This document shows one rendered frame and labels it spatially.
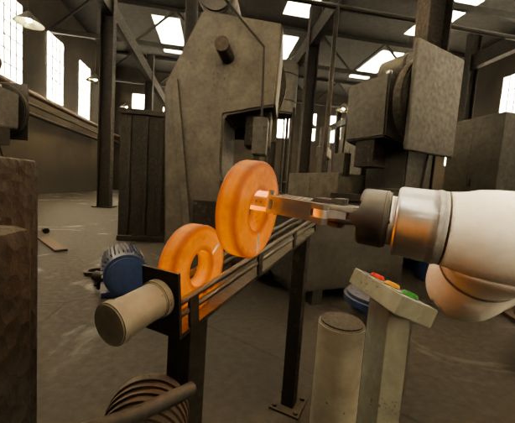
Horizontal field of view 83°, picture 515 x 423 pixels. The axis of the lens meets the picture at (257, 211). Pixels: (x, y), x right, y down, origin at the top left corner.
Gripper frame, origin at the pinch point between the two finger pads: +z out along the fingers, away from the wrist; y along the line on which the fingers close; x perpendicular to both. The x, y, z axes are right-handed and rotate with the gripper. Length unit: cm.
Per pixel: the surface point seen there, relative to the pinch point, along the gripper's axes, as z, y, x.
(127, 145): 310, 235, 26
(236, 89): 123, 190, 79
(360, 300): -13, 82, -41
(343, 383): -16, 31, -44
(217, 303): 6.6, 3.8, -20.8
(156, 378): 9.8, -7.5, -30.6
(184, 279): 8.2, -4.5, -14.3
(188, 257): 8.5, -3.8, -10.7
